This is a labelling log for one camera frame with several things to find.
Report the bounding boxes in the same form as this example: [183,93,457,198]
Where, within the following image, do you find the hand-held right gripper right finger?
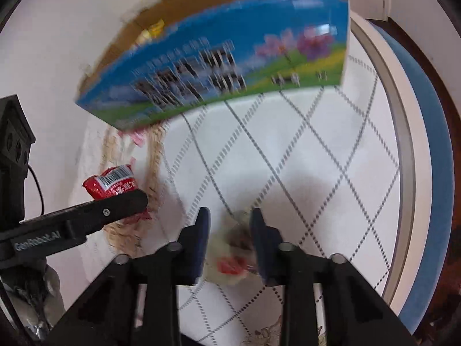
[249,207,415,346]

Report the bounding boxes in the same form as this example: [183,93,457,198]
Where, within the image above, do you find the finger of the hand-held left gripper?
[84,189,149,238]

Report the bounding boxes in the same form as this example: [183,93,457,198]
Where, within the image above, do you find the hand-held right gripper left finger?
[45,207,211,346]

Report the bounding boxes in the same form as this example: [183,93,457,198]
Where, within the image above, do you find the pale snack packet red label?
[205,209,263,286]

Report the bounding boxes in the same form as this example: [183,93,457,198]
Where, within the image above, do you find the cardboard box with blue print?
[74,0,351,132]

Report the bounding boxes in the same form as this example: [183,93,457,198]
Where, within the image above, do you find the person's left hand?
[0,262,63,334]

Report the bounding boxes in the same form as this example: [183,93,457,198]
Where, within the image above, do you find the pink snack packet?
[118,129,148,149]

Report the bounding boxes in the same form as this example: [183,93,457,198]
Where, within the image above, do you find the white diamond-print tablecloth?
[74,29,401,346]

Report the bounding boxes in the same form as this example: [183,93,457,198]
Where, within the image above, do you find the yellow snack packet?
[138,21,167,44]

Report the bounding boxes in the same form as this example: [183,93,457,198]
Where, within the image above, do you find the blue cloth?
[367,21,455,345]

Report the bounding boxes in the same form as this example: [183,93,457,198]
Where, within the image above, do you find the black cable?
[27,165,46,217]

